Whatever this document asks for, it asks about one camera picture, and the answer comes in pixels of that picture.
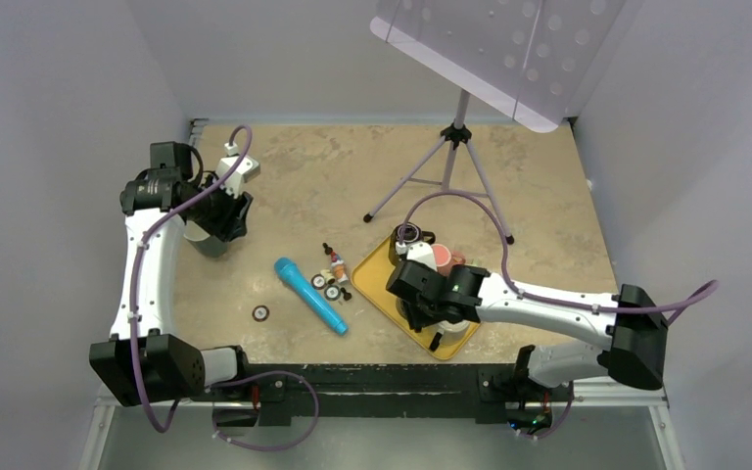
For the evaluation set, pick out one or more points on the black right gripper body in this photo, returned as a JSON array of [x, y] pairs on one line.
[[420, 313]]

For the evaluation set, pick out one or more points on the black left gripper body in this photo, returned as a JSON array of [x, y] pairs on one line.
[[216, 213]]

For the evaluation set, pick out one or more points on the grey ceramic mug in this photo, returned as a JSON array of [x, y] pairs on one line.
[[203, 242]]

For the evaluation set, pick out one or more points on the black ceramic mug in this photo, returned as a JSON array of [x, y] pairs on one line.
[[407, 234]]

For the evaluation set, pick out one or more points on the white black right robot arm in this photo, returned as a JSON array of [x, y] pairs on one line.
[[627, 347]]

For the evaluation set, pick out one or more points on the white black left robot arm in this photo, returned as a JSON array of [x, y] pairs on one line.
[[143, 357]]

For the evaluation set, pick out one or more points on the pink ceramic mug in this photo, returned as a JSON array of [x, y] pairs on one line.
[[446, 259]]

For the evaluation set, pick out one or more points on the yellow plastic tray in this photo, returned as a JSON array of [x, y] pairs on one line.
[[370, 277]]

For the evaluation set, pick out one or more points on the blue toy microphone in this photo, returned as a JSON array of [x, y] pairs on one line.
[[288, 272]]

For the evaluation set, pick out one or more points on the round token lower right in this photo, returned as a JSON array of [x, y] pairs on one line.
[[332, 293]]

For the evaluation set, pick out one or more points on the round brown white token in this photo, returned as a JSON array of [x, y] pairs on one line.
[[260, 313]]

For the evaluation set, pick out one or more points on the round token upper left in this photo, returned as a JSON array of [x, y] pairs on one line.
[[318, 282]]

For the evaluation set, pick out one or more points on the lilac tripod stand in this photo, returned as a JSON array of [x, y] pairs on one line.
[[454, 137]]

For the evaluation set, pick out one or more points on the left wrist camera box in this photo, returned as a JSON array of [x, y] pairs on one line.
[[231, 177]]

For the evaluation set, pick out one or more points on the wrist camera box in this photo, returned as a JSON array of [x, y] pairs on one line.
[[231, 177], [419, 251]]

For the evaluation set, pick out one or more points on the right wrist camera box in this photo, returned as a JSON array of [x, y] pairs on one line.
[[419, 251]]

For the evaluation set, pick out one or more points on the cream mug black handle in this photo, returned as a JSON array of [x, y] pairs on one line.
[[447, 334]]

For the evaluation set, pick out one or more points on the black table edge rail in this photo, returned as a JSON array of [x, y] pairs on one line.
[[485, 393]]

